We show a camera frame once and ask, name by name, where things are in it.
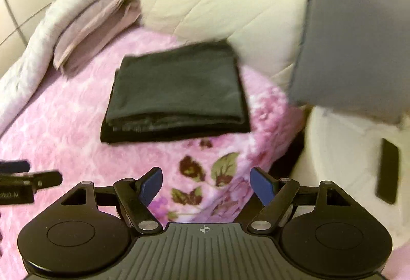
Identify pink floral blanket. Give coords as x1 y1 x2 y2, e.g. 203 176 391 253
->
0 27 307 280

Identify folded mauve cloth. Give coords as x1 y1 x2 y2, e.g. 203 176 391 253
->
53 0 142 76

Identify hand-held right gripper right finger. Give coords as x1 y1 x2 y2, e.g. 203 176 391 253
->
250 166 351 235

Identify white bedside table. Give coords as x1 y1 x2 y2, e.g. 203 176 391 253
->
303 105 410 255

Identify grey cushion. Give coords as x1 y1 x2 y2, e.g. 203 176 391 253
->
288 0 410 125

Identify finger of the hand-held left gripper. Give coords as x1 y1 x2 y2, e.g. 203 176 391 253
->
0 160 30 173
0 171 63 192

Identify dark grey jeans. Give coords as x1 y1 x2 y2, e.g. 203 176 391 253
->
107 39 250 134

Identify light grey quilt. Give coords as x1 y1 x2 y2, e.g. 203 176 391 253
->
0 0 116 137

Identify cream quilted pillow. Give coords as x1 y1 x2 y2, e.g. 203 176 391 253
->
99 0 309 90

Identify black phone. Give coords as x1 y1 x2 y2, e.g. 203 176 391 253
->
375 138 400 205

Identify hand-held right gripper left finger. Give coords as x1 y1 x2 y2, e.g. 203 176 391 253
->
61 167 165 235

